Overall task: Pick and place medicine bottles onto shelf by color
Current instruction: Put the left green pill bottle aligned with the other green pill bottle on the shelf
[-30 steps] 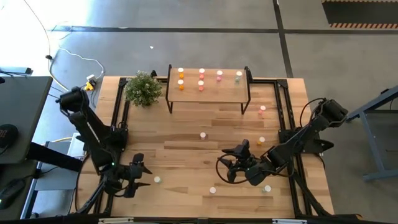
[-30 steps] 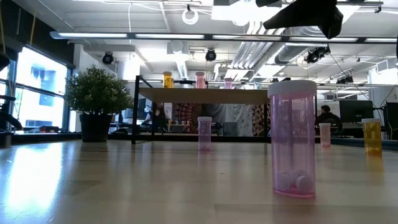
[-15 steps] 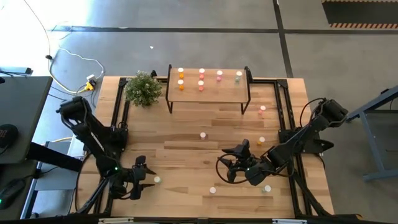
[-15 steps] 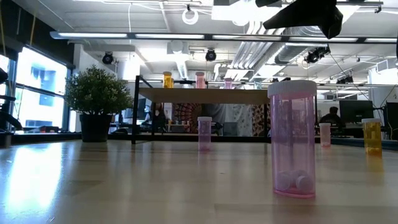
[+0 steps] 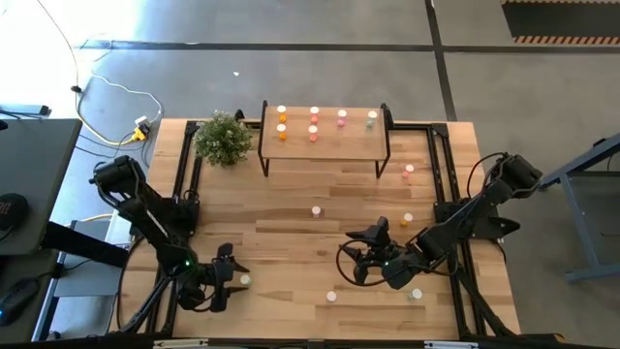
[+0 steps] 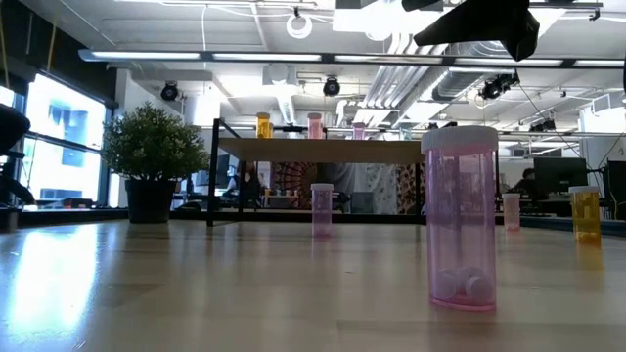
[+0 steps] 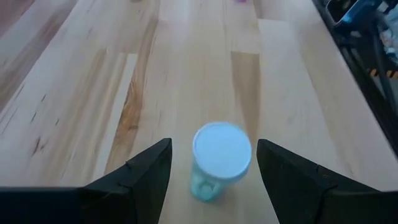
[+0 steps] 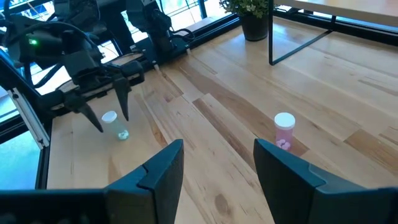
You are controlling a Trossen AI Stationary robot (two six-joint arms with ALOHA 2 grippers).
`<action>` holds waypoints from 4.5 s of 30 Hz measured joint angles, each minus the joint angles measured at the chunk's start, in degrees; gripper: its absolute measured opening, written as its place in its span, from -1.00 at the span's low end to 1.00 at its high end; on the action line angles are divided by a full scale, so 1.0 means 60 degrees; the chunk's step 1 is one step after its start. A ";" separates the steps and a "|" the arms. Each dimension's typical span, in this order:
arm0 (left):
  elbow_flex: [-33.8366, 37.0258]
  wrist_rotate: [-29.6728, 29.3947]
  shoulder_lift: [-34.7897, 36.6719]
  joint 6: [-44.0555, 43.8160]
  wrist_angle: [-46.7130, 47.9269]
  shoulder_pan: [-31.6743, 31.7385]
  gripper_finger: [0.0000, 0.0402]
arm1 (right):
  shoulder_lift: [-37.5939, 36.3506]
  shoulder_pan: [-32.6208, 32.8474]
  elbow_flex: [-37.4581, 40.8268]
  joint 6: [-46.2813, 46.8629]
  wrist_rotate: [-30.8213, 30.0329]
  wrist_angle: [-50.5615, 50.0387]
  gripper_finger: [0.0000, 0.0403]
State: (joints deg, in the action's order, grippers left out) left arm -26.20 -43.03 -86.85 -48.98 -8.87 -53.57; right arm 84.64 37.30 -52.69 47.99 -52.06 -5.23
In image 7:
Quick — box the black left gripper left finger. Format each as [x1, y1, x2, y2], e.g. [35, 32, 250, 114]
[81, 138, 173, 224]

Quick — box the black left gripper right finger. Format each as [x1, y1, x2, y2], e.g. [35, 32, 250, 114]
[257, 139, 398, 224]

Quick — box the teal pill bottle white cap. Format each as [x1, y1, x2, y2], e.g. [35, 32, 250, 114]
[189, 121, 252, 203]

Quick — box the black mat with hazard stripes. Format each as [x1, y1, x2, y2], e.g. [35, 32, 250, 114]
[369, 68, 398, 79]

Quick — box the white teal patterned bag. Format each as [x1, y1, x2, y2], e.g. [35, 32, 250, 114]
[381, 4, 398, 63]

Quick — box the black aluminium rig frame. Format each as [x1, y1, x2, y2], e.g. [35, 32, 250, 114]
[312, 0, 398, 156]

